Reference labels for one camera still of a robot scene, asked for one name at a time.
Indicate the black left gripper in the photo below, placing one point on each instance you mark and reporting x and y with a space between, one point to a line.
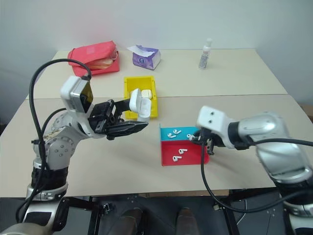
101 115

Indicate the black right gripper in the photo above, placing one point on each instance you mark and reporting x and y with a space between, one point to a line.
209 139

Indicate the white earbud case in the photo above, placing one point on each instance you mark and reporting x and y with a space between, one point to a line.
143 107

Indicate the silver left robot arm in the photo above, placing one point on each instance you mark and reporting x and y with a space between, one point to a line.
58 149

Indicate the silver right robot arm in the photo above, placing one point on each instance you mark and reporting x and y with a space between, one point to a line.
269 127

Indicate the cream earbud case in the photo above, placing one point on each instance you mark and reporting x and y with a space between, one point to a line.
146 93
151 94

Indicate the yellow plastic bin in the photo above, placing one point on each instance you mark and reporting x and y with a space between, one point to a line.
129 83

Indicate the red plastic tray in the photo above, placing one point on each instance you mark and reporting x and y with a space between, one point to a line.
193 156

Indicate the white earbud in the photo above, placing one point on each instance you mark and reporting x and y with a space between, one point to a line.
176 131
189 136
170 135
176 158
182 151

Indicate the blue plastic tray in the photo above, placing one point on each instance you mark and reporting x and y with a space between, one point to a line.
182 135

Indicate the purple tissue box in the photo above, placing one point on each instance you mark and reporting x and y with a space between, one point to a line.
144 61

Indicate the white tissue sheet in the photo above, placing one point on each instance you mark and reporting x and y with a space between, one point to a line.
143 49

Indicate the red fabric pouch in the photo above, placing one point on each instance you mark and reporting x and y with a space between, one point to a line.
90 51

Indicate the white spray bottle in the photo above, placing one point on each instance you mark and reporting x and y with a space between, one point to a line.
204 58

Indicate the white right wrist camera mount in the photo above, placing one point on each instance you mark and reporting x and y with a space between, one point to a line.
212 120

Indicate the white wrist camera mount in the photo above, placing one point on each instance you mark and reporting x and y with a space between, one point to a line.
212 120
69 89

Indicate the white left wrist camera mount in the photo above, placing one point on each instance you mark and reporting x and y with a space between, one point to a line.
69 89

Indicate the black metal stand frame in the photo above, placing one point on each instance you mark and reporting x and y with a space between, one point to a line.
112 208

